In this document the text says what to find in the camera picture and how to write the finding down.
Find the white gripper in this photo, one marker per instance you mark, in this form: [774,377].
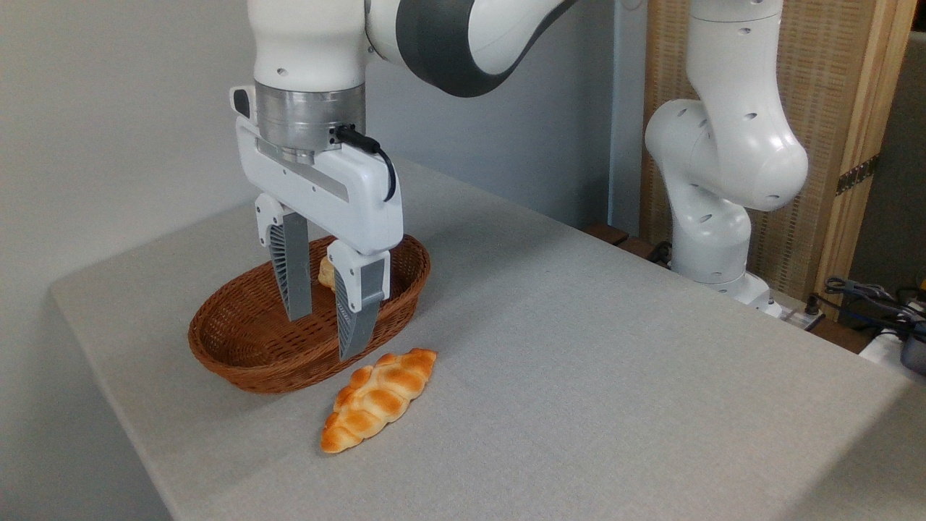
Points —
[325,192]

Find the braided golden bread loaf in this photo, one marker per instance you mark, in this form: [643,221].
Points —
[380,398]

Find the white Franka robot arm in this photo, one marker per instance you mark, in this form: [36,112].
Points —
[727,145]

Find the small pale bread roll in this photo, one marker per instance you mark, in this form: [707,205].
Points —
[326,273]

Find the brown oval wicker basket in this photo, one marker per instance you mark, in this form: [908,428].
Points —
[246,340]

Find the dark brown wooden blocks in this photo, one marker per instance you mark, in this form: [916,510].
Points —
[615,237]

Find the brass screen hinge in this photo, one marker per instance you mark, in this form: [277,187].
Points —
[857,174]

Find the grey box with white base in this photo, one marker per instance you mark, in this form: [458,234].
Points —
[908,351]

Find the rattan screen with wooden frame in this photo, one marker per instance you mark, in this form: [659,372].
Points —
[832,87]

